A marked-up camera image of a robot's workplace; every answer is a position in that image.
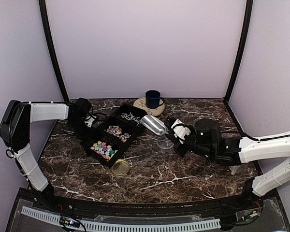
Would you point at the black frame post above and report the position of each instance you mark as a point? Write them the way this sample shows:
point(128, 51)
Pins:
point(240, 50)
point(51, 49)

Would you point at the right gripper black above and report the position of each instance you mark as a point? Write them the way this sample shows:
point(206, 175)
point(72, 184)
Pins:
point(176, 140)

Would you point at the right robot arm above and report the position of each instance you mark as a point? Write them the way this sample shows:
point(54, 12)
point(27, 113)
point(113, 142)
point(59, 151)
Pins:
point(205, 139)

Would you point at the black three-compartment candy tray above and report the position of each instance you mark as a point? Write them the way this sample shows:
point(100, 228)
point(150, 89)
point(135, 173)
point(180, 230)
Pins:
point(113, 136)

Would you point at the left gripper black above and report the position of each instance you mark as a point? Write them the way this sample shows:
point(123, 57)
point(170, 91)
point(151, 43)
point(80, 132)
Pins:
point(88, 137)

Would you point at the beige ceramic plate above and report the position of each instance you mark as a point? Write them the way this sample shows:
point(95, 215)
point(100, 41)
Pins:
point(141, 103)

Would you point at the right black frame post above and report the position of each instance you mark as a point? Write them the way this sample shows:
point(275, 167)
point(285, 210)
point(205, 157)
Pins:
point(240, 50)

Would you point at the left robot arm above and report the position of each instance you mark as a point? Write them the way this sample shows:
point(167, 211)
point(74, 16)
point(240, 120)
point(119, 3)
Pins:
point(15, 131)

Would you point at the dark blue mug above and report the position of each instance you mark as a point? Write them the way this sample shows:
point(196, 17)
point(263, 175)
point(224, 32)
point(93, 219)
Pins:
point(153, 99)

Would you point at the gold jar lid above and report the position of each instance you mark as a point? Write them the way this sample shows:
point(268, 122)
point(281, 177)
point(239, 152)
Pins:
point(120, 167)

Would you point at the clear plastic jar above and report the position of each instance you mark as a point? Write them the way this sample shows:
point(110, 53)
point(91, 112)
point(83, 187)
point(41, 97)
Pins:
point(164, 144)

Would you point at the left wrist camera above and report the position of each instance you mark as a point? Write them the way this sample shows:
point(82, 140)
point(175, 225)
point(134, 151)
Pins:
point(90, 120)

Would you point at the left black frame post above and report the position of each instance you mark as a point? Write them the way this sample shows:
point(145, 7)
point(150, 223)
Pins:
point(51, 49)

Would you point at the white slotted cable duct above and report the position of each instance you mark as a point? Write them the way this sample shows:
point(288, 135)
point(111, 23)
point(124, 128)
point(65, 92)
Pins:
point(71, 224)

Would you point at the metal scoop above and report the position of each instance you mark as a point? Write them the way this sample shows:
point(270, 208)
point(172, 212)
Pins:
point(154, 125)

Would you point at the white mug yellow inside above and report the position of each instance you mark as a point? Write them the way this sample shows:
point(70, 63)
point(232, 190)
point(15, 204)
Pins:
point(235, 169)

